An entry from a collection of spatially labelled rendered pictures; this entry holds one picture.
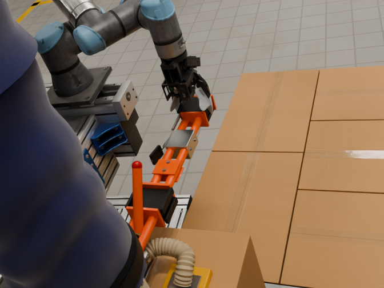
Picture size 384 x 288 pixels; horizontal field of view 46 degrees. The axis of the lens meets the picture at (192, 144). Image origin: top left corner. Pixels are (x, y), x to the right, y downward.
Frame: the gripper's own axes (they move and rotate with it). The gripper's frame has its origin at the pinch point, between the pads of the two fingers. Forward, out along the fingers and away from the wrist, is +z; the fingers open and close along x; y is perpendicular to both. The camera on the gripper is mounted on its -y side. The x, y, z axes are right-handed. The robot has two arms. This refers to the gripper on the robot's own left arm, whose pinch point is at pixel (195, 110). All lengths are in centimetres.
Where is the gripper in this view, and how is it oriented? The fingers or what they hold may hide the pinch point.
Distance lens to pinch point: 130.0
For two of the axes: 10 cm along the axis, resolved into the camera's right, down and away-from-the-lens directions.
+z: 2.6, 7.4, 6.1
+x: 9.1, 0.1, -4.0
